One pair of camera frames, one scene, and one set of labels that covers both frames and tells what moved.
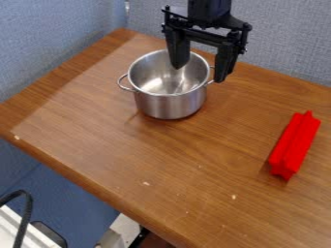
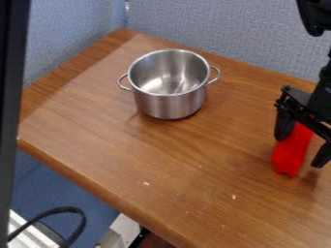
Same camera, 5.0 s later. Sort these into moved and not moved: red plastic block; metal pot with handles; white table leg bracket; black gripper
Moved: black gripper
Not moved: red plastic block; white table leg bracket; metal pot with handles
